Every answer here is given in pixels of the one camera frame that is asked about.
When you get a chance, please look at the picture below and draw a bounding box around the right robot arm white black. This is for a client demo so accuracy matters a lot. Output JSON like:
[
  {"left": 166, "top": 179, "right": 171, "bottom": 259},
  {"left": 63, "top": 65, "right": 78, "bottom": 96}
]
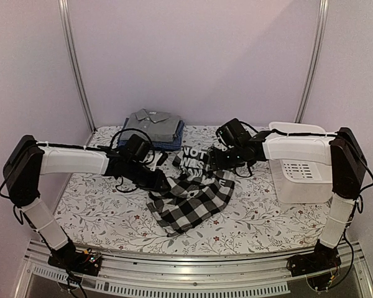
[{"left": 208, "top": 119, "right": 370, "bottom": 271}]

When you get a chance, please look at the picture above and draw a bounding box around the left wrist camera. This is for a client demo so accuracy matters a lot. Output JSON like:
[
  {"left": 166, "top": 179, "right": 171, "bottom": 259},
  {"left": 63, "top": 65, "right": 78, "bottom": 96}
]
[{"left": 125, "top": 133, "right": 154, "bottom": 163}]

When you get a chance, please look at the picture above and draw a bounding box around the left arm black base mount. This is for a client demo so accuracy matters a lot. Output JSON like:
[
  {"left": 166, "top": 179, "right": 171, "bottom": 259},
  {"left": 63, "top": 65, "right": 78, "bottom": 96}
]
[{"left": 48, "top": 247, "right": 102, "bottom": 276}]

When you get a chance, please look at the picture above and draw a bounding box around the aluminium front rail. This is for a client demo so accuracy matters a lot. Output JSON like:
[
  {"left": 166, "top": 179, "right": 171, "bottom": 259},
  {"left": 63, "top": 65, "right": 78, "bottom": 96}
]
[{"left": 14, "top": 240, "right": 373, "bottom": 297}]

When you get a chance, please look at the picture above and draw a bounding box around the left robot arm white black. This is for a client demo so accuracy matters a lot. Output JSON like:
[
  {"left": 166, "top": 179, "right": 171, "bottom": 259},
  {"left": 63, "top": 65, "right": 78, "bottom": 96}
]
[{"left": 1, "top": 134, "right": 170, "bottom": 269}]

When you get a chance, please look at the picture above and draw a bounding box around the white plastic basket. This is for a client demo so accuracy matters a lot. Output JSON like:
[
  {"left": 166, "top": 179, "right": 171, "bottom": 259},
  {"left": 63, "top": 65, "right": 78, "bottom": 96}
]
[{"left": 268, "top": 121, "right": 335, "bottom": 205}]

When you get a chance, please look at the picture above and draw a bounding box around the folded blue checkered shirt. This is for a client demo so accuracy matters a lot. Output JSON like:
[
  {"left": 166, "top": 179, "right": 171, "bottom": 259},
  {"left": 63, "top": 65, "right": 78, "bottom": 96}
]
[{"left": 117, "top": 120, "right": 185, "bottom": 151}]

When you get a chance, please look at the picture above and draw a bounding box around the black white checkered shirt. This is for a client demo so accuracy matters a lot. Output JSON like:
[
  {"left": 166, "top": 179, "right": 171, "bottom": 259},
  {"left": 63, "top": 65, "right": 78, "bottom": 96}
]
[{"left": 147, "top": 146, "right": 236, "bottom": 237}]

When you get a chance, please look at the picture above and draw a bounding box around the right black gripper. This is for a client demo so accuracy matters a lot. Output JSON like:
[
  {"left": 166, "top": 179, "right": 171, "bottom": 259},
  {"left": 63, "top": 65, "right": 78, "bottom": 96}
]
[{"left": 210, "top": 146, "right": 246, "bottom": 171}]

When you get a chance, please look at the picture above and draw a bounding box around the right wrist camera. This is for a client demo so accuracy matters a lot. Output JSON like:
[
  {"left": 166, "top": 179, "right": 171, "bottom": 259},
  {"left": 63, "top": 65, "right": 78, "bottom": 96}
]
[{"left": 216, "top": 118, "right": 252, "bottom": 147}]

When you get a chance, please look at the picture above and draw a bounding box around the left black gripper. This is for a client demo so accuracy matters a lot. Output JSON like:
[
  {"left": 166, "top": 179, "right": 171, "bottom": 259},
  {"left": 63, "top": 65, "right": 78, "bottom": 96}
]
[{"left": 126, "top": 161, "right": 172, "bottom": 193}]

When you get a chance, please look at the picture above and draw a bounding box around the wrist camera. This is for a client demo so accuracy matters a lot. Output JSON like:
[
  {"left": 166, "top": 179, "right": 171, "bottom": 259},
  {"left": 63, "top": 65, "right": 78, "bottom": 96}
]
[
  {"left": 216, "top": 118, "right": 252, "bottom": 147},
  {"left": 125, "top": 133, "right": 154, "bottom": 163}
]

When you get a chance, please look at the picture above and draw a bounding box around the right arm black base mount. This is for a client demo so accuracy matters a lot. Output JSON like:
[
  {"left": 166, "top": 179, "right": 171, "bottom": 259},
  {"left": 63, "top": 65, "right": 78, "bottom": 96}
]
[{"left": 286, "top": 248, "right": 341, "bottom": 277}]

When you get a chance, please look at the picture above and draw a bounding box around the left aluminium frame post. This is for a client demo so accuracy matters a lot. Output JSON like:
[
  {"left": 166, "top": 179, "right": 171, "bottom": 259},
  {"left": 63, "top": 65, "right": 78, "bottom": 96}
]
[{"left": 58, "top": 0, "right": 96, "bottom": 132}]

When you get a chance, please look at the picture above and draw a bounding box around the aluminium frame post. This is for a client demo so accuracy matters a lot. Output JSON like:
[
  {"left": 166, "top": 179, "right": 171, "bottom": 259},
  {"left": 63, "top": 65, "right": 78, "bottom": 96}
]
[
  {"left": 294, "top": 0, "right": 329, "bottom": 123},
  {"left": 58, "top": 0, "right": 96, "bottom": 132}
]

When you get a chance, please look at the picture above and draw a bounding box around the folded grey polo shirt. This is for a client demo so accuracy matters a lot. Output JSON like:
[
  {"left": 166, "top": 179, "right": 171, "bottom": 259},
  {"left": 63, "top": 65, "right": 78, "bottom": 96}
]
[{"left": 124, "top": 109, "right": 182, "bottom": 142}]

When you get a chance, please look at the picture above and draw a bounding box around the floral patterned table cloth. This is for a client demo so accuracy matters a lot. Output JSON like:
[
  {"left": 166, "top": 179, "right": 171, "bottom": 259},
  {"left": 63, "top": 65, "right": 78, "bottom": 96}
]
[{"left": 54, "top": 125, "right": 329, "bottom": 256}]

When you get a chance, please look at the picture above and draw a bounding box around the right aluminium frame post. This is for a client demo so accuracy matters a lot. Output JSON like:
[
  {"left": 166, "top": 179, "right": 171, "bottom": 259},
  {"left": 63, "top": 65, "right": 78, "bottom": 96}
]
[{"left": 294, "top": 0, "right": 329, "bottom": 123}]

